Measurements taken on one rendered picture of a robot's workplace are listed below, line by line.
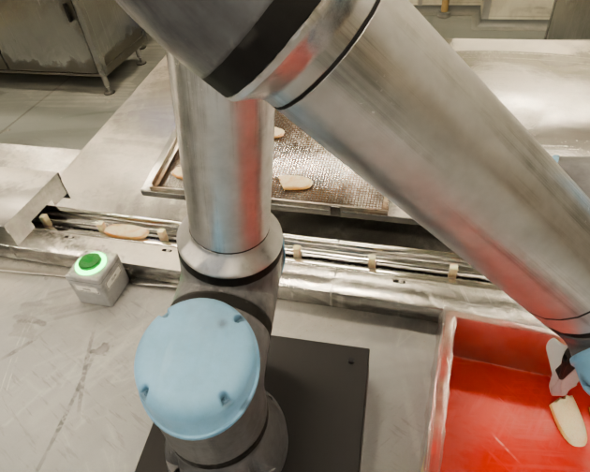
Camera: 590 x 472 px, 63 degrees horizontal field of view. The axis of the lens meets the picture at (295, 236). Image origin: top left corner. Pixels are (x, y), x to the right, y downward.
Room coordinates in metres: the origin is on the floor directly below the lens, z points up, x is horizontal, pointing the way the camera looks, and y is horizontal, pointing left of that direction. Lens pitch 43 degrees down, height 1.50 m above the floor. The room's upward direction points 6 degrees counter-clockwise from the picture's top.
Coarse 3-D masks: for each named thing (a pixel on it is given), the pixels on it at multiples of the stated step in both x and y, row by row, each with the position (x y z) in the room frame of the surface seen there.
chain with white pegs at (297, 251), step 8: (40, 216) 0.82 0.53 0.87; (48, 216) 0.82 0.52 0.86; (40, 224) 0.83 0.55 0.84; (48, 224) 0.81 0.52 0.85; (56, 224) 0.82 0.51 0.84; (96, 224) 0.77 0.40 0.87; (104, 224) 0.78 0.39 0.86; (104, 232) 0.77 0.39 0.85; (160, 232) 0.72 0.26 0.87; (160, 240) 0.72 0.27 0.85; (168, 240) 0.73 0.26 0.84; (296, 248) 0.63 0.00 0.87; (288, 256) 0.65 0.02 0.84; (296, 256) 0.63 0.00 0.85; (352, 264) 0.61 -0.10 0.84; (360, 264) 0.60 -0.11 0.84; (368, 264) 0.59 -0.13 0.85; (408, 272) 0.57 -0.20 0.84; (416, 272) 0.57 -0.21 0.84; (424, 272) 0.57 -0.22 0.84; (456, 272) 0.54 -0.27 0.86; (472, 280) 0.54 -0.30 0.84; (480, 280) 0.54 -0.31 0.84; (488, 280) 0.53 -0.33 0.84
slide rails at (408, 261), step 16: (80, 224) 0.80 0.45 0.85; (112, 224) 0.79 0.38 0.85; (128, 224) 0.78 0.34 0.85; (144, 240) 0.73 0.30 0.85; (336, 256) 0.62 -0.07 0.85; (352, 256) 0.62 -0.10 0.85; (368, 256) 0.61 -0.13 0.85; (384, 256) 0.61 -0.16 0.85; (400, 256) 0.60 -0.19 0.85; (384, 272) 0.57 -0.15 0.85; (400, 272) 0.57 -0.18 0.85; (464, 272) 0.55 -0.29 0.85
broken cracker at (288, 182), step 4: (280, 176) 0.81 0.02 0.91; (284, 176) 0.81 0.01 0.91; (288, 176) 0.81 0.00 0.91; (292, 176) 0.80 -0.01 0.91; (296, 176) 0.80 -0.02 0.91; (300, 176) 0.80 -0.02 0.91; (280, 180) 0.80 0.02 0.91; (284, 180) 0.80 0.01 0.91; (288, 180) 0.80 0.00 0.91; (292, 180) 0.79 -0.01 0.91; (296, 180) 0.79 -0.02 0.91; (300, 180) 0.79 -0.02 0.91; (304, 180) 0.79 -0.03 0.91; (308, 180) 0.79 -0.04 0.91; (284, 184) 0.79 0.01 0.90; (288, 184) 0.78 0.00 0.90; (292, 184) 0.78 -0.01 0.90; (296, 184) 0.78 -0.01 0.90; (300, 184) 0.78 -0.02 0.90; (304, 184) 0.78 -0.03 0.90; (308, 184) 0.78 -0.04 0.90; (284, 188) 0.78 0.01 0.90; (288, 188) 0.78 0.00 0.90; (292, 188) 0.78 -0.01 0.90; (296, 188) 0.78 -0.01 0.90; (300, 188) 0.77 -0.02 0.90; (304, 188) 0.77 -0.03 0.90
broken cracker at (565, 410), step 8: (560, 400) 0.31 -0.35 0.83; (568, 400) 0.31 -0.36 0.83; (552, 408) 0.30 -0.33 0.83; (560, 408) 0.30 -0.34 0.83; (568, 408) 0.30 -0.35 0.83; (576, 408) 0.30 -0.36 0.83; (560, 416) 0.29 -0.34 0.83; (568, 416) 0.29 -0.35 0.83; (576, 416) 0.29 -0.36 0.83; (560, 424) 0.28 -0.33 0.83; (568, 424) 0.27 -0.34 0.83; (576, 424) 0.27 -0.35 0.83; (560, 432) 0.27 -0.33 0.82; (568, 432) 0.27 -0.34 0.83; (576, 432) 0.26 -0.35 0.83; (584, 432) 0.26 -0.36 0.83; (568, 440) 0.26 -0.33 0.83; (576, 440) 0.25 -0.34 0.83; (584, 440) 0.25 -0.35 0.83
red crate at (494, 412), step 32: (480, 384) 0.35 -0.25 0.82; (512, 384) 0.35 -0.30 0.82; (544, 384) 0.34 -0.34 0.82; (448, 416) 0.31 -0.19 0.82; (480, 416) 0.30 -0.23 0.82; (512, 416) 0.30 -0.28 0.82; (544, 416) 0.29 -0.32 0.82; (448, 448) 0.27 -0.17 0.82; (480, 448) 0.26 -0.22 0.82; (512, 448) 0.26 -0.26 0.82; (544, 448) 0.25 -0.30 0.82; (576, 448) 0.25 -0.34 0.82
